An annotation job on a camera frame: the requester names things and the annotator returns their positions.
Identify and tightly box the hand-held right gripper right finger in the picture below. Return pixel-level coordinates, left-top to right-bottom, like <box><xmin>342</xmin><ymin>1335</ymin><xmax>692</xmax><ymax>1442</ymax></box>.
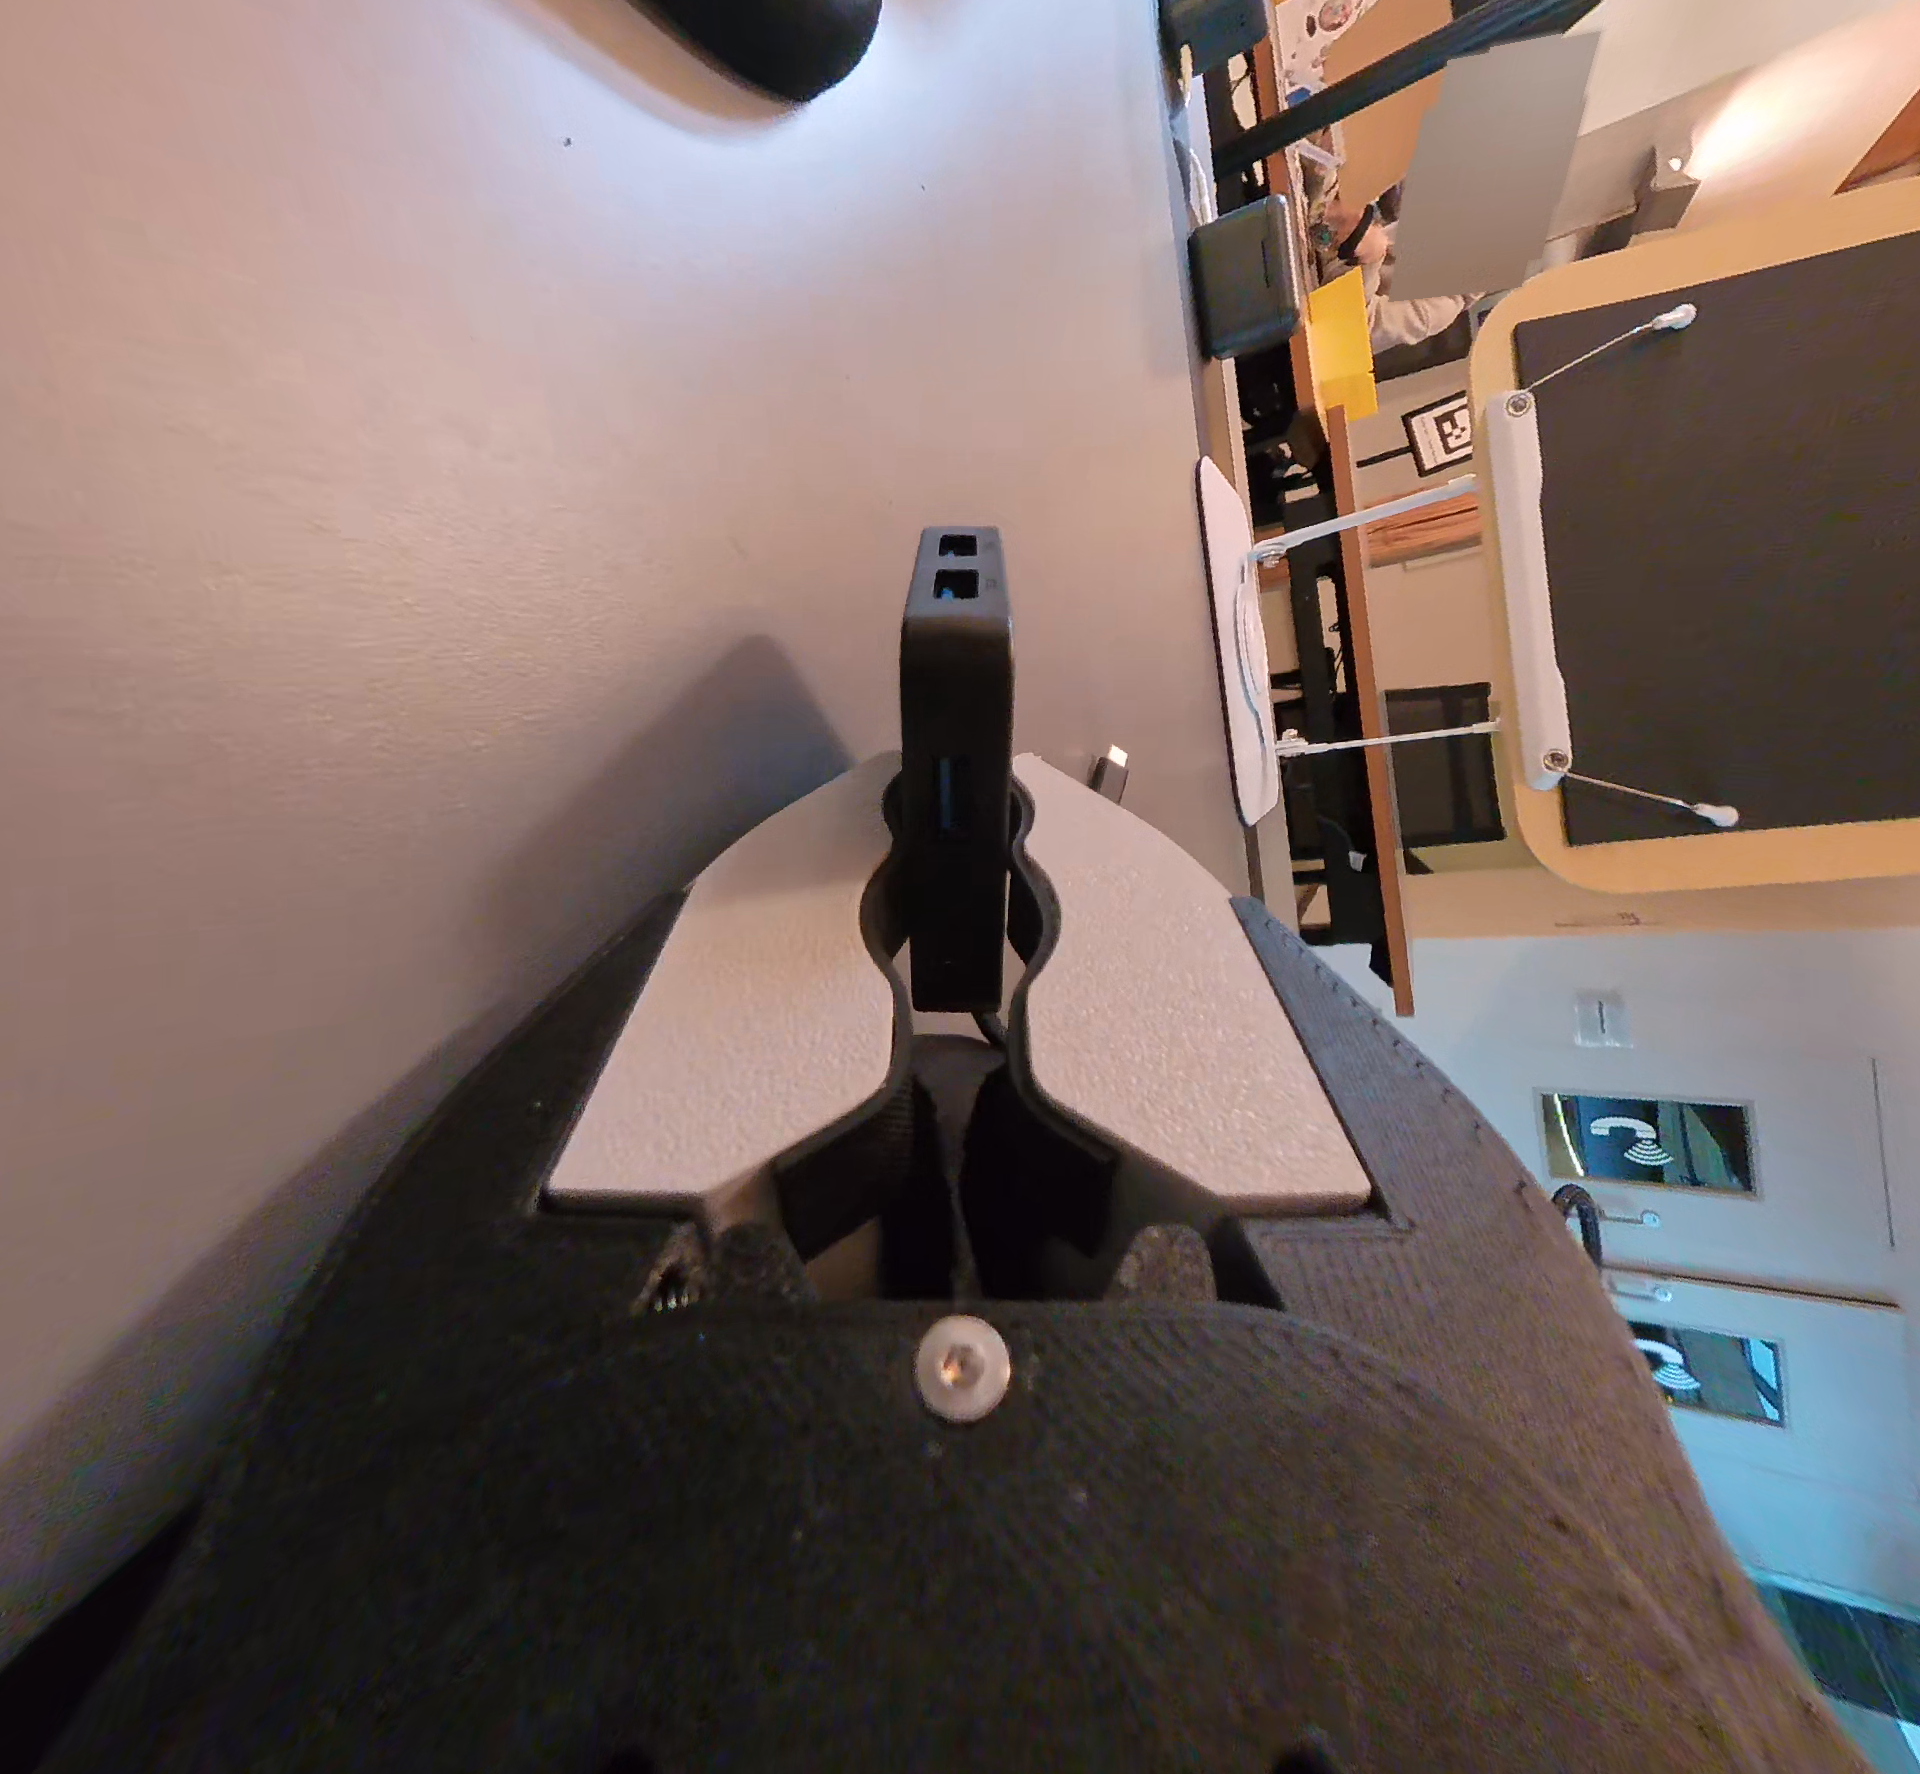
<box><xmin>1000</xmin><ymin>754</ymin><xmax>1372</xmax><ymax>1201</ymax></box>

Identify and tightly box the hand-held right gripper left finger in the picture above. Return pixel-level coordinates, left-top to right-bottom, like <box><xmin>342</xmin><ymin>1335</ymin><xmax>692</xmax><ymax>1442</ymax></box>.
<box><xmin>547</xmin><ymin>751</ymin><xmax>921</xmax><ymax>1201</ymax></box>

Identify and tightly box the black usb hub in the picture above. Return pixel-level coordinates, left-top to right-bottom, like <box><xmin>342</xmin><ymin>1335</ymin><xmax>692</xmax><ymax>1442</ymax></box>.
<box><xmin>899</xmin><ymin>526</ymin><xmax>1131</xmax><ymax>1050</ymax></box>

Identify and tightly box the black computer monitor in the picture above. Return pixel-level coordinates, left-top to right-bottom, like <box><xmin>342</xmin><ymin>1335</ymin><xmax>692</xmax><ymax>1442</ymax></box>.
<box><xmin>1380</xmin><ymin>682</ymin><xmax>1507</xmax><ymax>848</ymax></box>

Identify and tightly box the white door with window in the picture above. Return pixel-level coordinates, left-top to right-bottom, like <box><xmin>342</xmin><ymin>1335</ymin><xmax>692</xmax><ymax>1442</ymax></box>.
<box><xmin>1500</xmin><ymin>1054</ymin><xmax>1900</xmax><ymax>1303</ymax></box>

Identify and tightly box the black white marker tag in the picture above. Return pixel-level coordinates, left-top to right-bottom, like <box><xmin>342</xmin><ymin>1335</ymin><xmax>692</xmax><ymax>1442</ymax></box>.
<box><xmin>1403</xmin><ymin>386</ymin><xmax>1485</xmax><ymax>474</ymax></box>

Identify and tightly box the small yellow box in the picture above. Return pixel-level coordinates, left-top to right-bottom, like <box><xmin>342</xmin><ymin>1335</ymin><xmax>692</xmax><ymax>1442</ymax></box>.
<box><xmin>1303</xmin><ymin>265</ymin><xmax>1382</xmax><ymax>423</ymax></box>

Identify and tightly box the black board with wooden rim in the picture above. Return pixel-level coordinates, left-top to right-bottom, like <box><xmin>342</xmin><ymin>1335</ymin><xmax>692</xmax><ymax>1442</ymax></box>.
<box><xmin>1470</xmin><ymin>175</ymin><xmax>1920</xmax><ymax>895</ymax></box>

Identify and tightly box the black pole with round disc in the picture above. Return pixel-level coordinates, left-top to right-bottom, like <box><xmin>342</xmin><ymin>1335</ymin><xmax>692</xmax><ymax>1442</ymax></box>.
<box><xmin>1213</xmin><ymin>0</ymin><xmax>1878</xmax><ymax>178</ymax></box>

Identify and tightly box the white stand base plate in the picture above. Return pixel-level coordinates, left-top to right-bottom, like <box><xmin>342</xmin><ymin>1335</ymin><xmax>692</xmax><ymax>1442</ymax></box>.
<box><xmin>1194</xmin><ymin>453</ymin><xmax>1287</xmax><ymax>827</ymax></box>

